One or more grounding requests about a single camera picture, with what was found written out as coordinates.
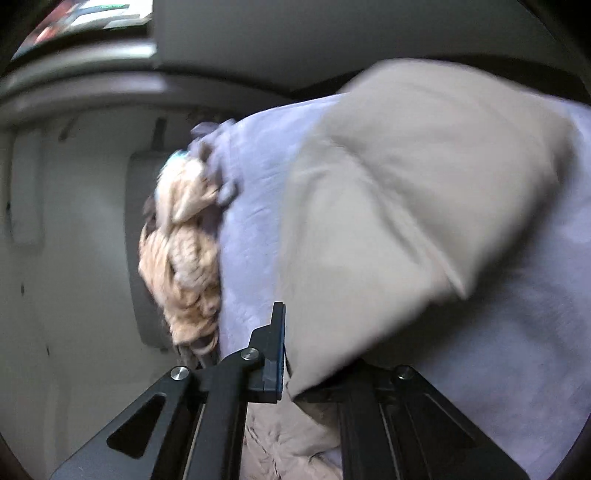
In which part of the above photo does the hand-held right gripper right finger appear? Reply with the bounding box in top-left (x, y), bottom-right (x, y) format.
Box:
top-left (318, 360), bottom-right (529, 480)

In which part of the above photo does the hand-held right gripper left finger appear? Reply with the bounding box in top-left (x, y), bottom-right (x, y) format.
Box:
top-left (50, 302), bottom-right (287, 480)

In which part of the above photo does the beige puffer jacket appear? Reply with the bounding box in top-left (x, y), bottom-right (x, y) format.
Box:
top-left (240, 60), bottom-right (578, 480)

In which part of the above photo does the cream striped garment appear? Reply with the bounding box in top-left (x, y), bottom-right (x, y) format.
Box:
top-left (139, 157), bottom-right (222, 356)

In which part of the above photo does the lavender embossed blanket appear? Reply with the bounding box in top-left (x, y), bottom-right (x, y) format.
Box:
top-left (217, 99), bottom-right (591, 480)

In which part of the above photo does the brown patterned cloth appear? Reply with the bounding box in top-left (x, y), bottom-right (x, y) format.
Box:
top-left (141, 194), bottom-right (161, 237)

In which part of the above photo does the grey garment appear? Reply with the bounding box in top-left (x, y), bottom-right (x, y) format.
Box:
top-left (189, 119), bottom-right (238, 241)

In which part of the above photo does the window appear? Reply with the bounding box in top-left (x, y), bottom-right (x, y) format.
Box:
top-left (14, 0), bottom-right (153, 61)

